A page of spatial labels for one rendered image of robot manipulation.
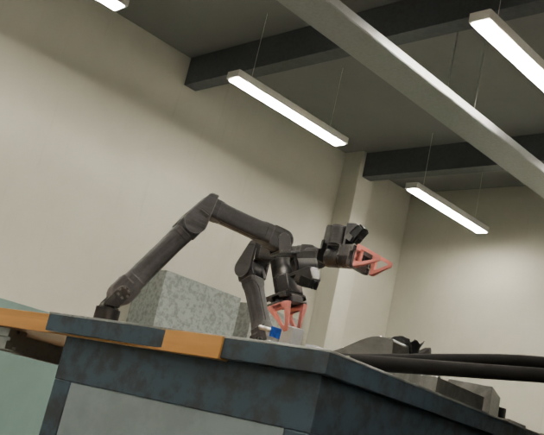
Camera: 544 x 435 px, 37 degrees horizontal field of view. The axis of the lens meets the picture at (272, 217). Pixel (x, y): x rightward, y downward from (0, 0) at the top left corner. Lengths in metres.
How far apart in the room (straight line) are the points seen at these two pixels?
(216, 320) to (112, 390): 6.73
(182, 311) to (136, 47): 2.69
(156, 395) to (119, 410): 0.09
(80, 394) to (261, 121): 8.03
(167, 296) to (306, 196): 2.76
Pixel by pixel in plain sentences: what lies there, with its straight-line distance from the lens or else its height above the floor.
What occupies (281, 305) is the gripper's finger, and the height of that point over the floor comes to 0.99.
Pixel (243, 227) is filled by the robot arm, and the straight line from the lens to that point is 2.21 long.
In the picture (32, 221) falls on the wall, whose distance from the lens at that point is 7.74.
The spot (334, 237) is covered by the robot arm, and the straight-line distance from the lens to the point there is 2.45.
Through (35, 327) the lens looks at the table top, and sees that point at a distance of 1.81.
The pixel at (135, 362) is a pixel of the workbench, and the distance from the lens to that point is 1.57.
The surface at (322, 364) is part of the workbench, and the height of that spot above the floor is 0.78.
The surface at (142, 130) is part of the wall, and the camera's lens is 8.46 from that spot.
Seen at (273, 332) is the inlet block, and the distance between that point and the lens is 2.22.
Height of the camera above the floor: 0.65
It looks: 15 degrees up
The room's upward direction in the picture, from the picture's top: 13 degrees clockwise
